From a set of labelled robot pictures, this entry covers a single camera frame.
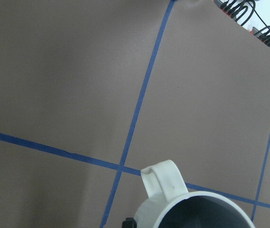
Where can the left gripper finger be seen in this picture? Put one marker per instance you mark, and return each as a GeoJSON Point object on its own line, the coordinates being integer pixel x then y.
{"type": "Point", "coordinates": [129, 223]}

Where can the white ceramic mug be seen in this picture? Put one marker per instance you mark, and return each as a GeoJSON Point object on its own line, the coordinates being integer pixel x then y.
{"type": "Point", "coordinates": [171, 205]}

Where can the brown paper table cover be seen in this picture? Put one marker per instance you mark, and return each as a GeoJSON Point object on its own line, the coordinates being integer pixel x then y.
{"type": "Point", "coordinates": [93, 91]}

